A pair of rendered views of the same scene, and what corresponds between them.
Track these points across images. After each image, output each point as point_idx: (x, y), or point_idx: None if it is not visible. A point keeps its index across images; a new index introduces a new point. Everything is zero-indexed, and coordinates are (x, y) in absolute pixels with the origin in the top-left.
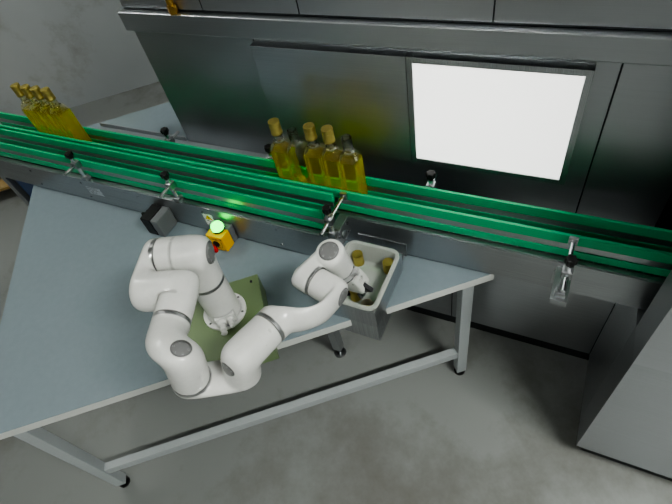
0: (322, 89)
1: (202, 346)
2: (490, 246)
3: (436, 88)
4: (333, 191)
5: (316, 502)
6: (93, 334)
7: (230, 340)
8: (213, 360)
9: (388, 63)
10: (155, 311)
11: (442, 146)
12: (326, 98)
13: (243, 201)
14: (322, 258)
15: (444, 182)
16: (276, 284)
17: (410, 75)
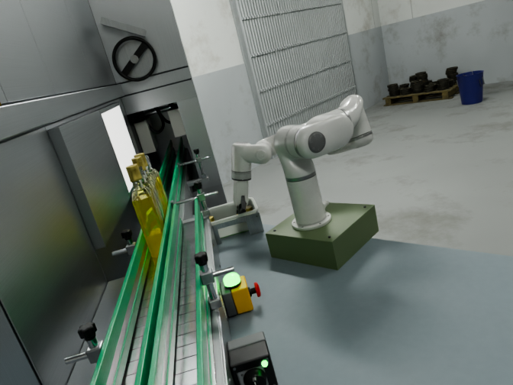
0: (94, 156)
1: (347, 211)
2: (184, 190)
3: (110, 130)
4: (170, 206)
5: None
6: (446, 303)
7: None
8: (348, 203)
9: (98, 117)
10: (342, 111)
11: (127, 174)
12: (98, 164)
13: (201, 236)
14: (248, 143)
15: (133, 214)
16: (260, 256)
17: (104, 123)
